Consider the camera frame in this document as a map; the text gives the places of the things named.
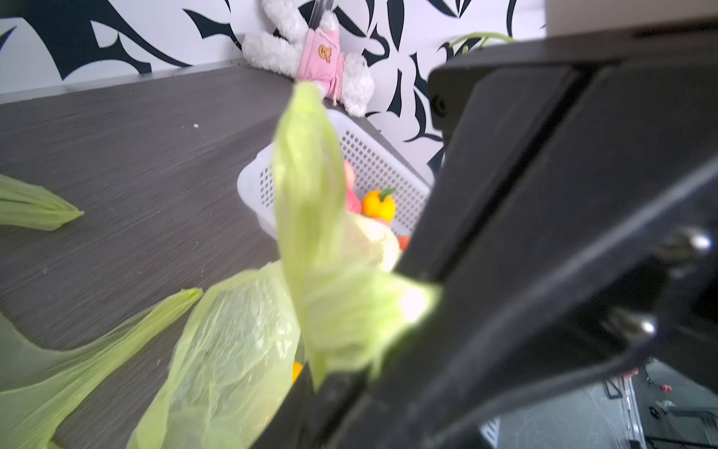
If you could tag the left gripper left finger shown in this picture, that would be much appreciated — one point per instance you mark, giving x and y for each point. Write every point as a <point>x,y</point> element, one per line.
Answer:
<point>286,430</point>

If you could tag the white plastic basket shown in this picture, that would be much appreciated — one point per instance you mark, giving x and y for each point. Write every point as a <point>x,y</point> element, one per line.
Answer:
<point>375,168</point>

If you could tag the white plush bunny pink shirt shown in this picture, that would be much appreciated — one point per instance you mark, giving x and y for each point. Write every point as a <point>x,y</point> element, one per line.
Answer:
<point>307,54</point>

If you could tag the pink peach upper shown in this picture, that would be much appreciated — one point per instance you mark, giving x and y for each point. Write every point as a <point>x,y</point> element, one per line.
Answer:
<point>353,204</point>

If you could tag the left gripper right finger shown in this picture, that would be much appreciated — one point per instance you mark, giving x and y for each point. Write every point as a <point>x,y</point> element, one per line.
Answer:
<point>572,228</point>

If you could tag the orange peach front right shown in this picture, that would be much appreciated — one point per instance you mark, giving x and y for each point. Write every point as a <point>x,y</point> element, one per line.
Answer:
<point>403,242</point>

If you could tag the yellow orange fruit with leaf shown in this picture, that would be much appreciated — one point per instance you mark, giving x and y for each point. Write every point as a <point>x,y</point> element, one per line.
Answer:
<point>380,204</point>

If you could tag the green hoop hanger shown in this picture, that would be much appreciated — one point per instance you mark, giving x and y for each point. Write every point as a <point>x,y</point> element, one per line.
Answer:
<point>483,36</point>

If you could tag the green plastic bag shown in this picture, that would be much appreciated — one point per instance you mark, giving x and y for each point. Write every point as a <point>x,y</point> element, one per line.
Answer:
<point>85,286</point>
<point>334,293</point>

